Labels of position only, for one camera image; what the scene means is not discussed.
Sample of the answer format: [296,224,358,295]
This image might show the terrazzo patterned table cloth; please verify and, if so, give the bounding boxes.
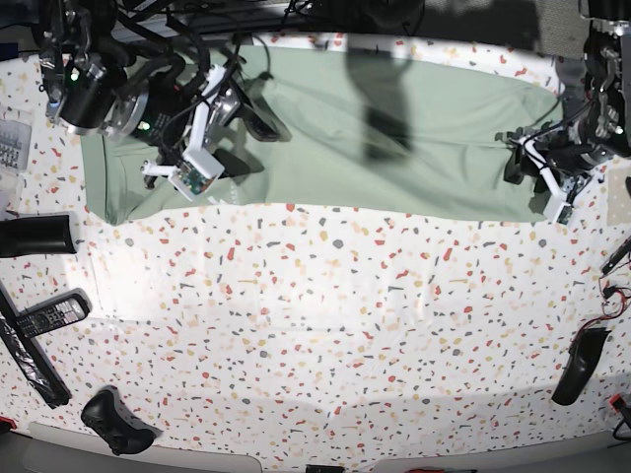
[1,34,630,470]

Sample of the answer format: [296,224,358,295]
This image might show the clear plastic parts box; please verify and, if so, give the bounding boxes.
[0,120,32,173]

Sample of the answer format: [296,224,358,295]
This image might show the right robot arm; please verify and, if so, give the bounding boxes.
[35,1,289,199]

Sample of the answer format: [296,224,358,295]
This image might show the black cylindrical handle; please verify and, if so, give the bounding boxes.
[0,214,77,258]

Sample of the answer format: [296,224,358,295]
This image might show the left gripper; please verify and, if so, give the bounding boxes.
[495,127,609,205]

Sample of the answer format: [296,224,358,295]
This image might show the long black bar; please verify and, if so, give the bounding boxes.
[1,287,71,409]

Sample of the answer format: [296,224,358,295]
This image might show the small red clip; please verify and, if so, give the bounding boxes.
[609,394,626,412]

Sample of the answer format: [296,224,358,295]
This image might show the black TV remote control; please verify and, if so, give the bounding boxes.
[17,290,92,339]

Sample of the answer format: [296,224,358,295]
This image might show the black game controller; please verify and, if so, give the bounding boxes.
[81,385,162,456]

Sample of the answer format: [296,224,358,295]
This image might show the green T-shirt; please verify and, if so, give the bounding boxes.
[78,44,568,228]

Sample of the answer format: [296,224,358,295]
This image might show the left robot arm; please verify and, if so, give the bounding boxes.
[496,1,630,203]

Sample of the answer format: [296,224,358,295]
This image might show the red and black wires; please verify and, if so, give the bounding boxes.
[574,275,631,346]

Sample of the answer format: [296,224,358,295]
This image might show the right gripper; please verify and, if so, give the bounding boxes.
[140,64,292,190]

